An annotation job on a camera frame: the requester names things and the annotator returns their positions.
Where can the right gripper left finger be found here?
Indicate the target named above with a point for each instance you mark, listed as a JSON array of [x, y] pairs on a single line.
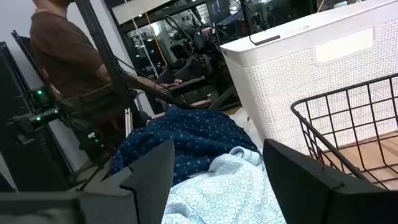
[[152, 174]]

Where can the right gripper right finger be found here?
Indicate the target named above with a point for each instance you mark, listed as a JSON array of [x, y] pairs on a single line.
[[298, 186]]

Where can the navy dotted cloth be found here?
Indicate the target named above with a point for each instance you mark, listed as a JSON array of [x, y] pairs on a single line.
[[192, 133]]

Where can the light blue patterned cloth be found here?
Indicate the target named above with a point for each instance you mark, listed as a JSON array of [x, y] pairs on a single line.
[[230, 193]]

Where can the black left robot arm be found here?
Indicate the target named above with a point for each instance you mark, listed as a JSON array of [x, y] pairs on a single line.
[[43, 117]]

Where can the person's hand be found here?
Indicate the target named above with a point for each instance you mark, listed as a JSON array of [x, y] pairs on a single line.
[[169, 84]]

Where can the white plastic laundry basket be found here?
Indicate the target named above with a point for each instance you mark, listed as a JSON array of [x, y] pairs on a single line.
[[280, 93]]

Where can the black background robot rig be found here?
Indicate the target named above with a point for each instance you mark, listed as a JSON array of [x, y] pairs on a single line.
[[192, 62]]

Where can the person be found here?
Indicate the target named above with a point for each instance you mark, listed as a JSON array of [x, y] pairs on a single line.
[[65, 56]]

